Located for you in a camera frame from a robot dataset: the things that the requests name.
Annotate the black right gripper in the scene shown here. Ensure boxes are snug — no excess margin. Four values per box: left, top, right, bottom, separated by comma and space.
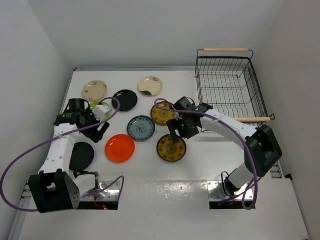
167, 115, 200, 144

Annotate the yellow patterned plate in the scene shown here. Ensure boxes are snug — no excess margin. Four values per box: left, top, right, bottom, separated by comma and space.
156, 134, 187, 163
151, 105, 176, 126

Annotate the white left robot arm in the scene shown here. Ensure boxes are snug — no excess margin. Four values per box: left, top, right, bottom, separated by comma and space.
28, 98, 112, 214

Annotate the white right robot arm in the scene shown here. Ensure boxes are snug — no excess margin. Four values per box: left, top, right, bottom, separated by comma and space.
166, 97, 283, 201

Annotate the green plate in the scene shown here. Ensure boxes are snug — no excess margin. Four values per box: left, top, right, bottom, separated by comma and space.
90, 101, 111, 110

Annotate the cream plate left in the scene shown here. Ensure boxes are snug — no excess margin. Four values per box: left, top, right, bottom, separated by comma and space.
81, 80, 108, 102

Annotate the blue floral plate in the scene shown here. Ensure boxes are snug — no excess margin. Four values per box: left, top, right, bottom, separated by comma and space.
127, 115, 156, 142

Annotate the matte black plate near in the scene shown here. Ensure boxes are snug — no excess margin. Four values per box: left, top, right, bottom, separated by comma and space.
69, 142, 95, 171

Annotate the cream plate with black mark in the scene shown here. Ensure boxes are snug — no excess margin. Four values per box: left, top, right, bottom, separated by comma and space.
137, 76, 163, 97

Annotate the orange plate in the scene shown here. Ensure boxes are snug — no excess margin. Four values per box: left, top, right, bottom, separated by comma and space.
104, 134, 136, 164

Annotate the glossy black plate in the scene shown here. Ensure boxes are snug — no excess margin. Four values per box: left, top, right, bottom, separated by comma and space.
113, 89, 138, 112

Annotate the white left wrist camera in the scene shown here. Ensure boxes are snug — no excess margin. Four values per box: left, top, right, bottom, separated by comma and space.
92, 104, 112, 121

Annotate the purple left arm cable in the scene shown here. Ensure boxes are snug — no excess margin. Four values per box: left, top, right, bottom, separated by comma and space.
0, 96, 125, 213

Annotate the black wire dish rack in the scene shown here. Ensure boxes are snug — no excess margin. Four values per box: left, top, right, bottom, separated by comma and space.
195, 47, 276, 127

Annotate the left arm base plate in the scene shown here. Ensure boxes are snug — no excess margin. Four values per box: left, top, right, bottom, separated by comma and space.
81, 180, 122, 202

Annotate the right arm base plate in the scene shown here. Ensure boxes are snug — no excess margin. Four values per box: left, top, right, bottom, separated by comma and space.
207, 181, 249, 202

